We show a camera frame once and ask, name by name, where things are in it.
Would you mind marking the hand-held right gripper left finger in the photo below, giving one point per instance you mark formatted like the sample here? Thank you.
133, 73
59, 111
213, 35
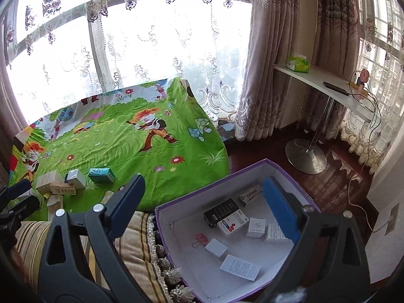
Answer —
126, 208

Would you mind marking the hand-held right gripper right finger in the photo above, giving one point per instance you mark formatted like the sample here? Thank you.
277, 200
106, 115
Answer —
281, 211

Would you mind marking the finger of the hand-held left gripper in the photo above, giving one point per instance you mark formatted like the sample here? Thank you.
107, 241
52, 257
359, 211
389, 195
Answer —
26, 205
17, 189

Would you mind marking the white box dense text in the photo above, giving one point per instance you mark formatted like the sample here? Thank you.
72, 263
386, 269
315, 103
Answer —
274, 233

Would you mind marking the white cube box grey pattern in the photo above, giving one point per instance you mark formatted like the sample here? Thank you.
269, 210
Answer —
255, 227

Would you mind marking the blue white barcode box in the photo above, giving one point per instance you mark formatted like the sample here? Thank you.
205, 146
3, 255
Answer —
249, 195

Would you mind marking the white box orange print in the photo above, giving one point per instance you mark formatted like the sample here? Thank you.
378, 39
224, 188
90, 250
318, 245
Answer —
63, 189

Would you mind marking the teal box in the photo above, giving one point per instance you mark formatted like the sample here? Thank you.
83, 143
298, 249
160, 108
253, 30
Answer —
101, 175

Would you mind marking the white box red figure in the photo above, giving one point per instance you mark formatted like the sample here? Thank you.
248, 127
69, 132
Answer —
232, 225

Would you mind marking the small grey white box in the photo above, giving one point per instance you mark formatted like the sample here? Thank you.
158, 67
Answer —
75, 178

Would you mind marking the small black box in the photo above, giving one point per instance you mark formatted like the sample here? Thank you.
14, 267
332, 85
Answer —
221, 211

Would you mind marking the small plain white box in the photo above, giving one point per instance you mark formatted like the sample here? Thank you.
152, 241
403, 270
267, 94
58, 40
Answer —
216, 247

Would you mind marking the pink binder clip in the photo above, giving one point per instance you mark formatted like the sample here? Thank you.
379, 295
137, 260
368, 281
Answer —
200, 240

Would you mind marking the purple cardboard box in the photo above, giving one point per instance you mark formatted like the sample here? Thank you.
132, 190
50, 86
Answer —
195, 268

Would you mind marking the striped beige cushion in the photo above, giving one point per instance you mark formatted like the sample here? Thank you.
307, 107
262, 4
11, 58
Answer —
139, 252

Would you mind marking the green cartoon printed tablecloth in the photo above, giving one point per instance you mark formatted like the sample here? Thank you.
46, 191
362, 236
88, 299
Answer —
110, 151

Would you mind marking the white paper leaflet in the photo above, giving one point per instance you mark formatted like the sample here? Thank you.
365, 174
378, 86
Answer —
240, 266

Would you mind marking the lace curtain floral trim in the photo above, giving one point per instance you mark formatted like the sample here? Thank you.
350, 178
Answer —
363, 139

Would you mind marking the black remote control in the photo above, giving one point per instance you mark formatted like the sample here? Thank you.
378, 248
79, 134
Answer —
336, 89

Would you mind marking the green tissue pack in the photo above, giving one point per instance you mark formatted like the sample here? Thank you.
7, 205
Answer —
298, 64

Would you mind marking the brown pleated curtain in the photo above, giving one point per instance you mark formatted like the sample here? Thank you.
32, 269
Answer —
271, 53

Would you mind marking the white lace sheer curtain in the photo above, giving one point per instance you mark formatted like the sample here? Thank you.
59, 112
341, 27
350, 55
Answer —
142, 38

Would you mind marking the dark patterned curtain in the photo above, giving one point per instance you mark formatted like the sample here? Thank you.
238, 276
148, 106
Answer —
337, 22

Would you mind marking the wall socket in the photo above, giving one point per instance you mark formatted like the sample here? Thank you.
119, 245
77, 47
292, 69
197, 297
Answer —
393, 219

